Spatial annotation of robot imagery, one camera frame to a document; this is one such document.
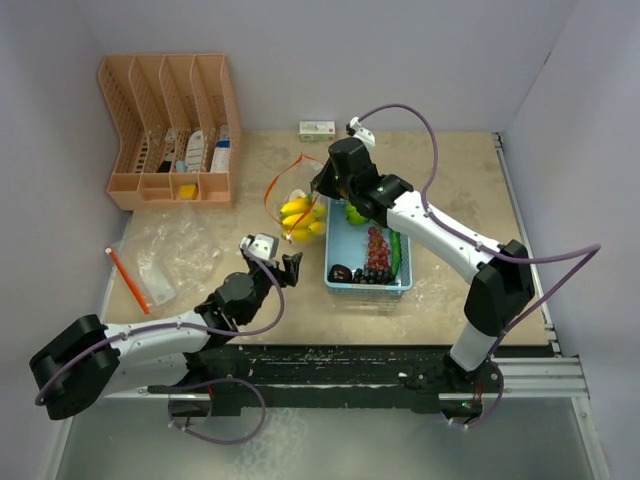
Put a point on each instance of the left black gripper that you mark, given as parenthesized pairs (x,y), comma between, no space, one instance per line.
(290,264)

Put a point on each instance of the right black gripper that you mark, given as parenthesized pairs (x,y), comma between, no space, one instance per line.
(322,184)

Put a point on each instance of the yellow banana bunch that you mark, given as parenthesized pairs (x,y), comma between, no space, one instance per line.
(303,220)

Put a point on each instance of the clear zip bag orange zipper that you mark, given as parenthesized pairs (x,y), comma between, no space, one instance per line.
(297,175)

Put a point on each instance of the white garlic toy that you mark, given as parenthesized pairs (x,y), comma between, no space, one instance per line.
(297,194)

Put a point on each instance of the green cucumber toy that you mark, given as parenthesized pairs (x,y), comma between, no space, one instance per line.
(396,252)

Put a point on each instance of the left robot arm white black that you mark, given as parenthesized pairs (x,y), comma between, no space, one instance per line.
(90,359)

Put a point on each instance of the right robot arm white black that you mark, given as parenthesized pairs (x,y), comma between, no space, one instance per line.
(500,282)

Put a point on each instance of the green apple toy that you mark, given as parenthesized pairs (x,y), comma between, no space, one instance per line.
(353,216)

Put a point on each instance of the dark brown mangosteen toy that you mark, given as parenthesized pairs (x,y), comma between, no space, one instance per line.
(339,274)

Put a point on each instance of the small white green box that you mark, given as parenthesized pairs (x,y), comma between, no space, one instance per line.
(317,131)

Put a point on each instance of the light blue plastic basket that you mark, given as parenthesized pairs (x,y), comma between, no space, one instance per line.
(347,245)

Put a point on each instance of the red grapes bunch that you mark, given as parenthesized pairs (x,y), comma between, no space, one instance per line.
(378,253)

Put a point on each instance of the dark blue grapes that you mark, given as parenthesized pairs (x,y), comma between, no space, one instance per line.
(373,276)

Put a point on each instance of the white blue item in organizer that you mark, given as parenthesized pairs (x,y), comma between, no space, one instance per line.
(222,151)

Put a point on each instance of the yellow item in organizer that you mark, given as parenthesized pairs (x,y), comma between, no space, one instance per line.
(188,192)

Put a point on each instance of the white bottle in organizer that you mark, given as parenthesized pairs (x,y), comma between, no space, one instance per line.
(194,152)

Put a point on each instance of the orange desk file organizer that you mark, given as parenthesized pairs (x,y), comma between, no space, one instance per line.
(156,101)

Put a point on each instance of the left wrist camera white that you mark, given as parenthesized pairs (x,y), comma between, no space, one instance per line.
(261,246)

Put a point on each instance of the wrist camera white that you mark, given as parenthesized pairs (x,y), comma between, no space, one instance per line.
(261,246)
(355,129)

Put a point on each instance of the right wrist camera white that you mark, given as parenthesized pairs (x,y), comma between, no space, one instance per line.
(355,129)

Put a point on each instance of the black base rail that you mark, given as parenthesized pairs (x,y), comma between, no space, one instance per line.
(421,379)

